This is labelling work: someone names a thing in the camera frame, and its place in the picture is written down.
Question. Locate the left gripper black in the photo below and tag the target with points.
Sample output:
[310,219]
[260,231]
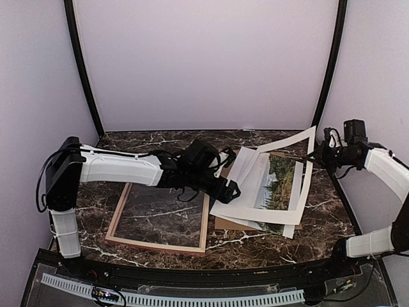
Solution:
[225,197]

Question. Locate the brown cardboard backing board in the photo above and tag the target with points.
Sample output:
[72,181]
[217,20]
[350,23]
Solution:
[281,191]

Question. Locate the black front rail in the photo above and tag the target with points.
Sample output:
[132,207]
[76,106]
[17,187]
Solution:
[312,274]

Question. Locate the white mat board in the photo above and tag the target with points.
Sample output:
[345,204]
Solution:
[281,217]

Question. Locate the black corner post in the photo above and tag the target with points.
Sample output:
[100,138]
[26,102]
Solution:
[81,66]
[332,62]

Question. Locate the right black corner post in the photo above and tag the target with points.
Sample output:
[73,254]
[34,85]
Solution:
[332,62]

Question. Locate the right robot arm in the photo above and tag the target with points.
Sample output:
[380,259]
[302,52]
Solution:
[357,152]

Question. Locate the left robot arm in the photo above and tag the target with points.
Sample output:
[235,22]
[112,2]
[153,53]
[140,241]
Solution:
[74,163]

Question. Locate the white slotted cable duct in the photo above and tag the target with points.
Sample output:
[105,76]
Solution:
[108,296]

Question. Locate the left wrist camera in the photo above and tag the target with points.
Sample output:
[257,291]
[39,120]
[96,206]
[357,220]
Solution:
[227,158]

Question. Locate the left black corner post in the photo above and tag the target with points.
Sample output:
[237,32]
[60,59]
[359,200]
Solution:
[81,66]

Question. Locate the pink wooden picture frame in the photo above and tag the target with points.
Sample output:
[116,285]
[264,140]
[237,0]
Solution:
[153,246]

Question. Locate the landscape photo print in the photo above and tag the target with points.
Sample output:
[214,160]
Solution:
[266,182]

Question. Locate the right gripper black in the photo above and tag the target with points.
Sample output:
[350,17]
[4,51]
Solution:
[321,156]

